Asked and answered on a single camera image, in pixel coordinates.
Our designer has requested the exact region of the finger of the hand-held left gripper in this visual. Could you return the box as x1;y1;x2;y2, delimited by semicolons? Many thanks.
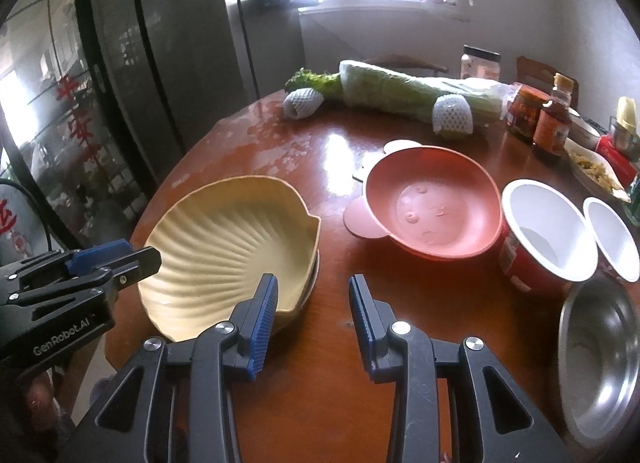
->
0;246;163;324
0;239;133;294

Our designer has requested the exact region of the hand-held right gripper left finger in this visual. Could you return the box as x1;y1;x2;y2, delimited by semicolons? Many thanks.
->
60;272;281;463

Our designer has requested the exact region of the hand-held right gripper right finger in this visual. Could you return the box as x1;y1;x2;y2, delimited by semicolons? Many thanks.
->
348;274;573;463

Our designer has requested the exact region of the yellow shell-shaped bowl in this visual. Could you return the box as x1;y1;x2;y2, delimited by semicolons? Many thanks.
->
137;176;322;344

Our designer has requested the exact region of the pink bowl with ears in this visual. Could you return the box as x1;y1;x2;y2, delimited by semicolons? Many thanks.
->
343;140;503;261

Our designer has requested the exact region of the large stainless steel bowl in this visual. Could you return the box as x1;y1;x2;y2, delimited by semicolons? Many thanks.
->
557;277;640;449

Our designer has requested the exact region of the small white bowl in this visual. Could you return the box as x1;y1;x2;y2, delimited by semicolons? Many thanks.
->
582;197;640;284

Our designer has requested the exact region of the person's left hand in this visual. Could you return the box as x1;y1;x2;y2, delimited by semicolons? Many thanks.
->
20;374;61;424

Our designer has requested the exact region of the glass door with red decorations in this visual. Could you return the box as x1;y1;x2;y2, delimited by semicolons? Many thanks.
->
0;0;151;259

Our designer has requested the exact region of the fruit in white foam net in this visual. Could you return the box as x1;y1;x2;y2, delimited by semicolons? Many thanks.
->
431;94;475;136
282;87;326;120

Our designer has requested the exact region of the grey refrigerator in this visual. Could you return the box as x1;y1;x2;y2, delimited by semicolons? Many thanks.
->
75;0;256;184

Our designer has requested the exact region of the napa cabbage in plastic wrap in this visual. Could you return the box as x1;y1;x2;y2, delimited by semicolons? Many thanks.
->
339;59;516;129

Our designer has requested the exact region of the green leaf lettuce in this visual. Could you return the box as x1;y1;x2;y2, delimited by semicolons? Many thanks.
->
285;68;346;96

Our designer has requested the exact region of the red sauce jar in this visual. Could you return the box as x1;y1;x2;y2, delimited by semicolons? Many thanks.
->
506;84;551;140

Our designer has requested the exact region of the dark sauce bottle orange label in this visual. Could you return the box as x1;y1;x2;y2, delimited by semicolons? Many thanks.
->
532;98;573;164

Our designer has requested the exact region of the white plate with food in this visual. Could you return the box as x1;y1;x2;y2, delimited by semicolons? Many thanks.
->
564;138;632;204

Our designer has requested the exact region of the clear jar with black lid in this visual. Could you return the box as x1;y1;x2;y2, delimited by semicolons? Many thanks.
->
460;44;502;81

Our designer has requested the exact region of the small stainless steel bowl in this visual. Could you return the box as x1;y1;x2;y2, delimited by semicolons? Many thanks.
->
567;110;603;149

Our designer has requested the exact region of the red box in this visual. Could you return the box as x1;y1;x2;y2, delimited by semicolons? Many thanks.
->
595;136;640;189

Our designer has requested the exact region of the wooden chair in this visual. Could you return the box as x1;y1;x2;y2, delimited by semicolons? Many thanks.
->
516;56;580;109

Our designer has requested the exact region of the stainless steel cup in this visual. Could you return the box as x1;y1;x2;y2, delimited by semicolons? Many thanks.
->
610;116;640;159

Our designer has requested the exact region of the black cable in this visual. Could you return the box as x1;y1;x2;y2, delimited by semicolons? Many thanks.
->
0;179;53;255

